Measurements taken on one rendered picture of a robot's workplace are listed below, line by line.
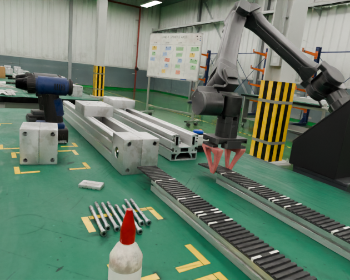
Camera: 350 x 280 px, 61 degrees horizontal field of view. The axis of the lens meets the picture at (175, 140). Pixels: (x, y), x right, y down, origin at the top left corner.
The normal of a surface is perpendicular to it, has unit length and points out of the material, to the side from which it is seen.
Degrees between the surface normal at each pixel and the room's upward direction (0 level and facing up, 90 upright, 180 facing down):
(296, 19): 90
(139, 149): 90
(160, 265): 0
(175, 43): 90
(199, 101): 89
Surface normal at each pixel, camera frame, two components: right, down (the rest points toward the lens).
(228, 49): 0.35, -0.54
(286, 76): 0.51, 0.23
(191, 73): -0.63, 0.11
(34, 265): 0.10, -0.97
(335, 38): -0.86, 0.03
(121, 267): -0.08, 0.21
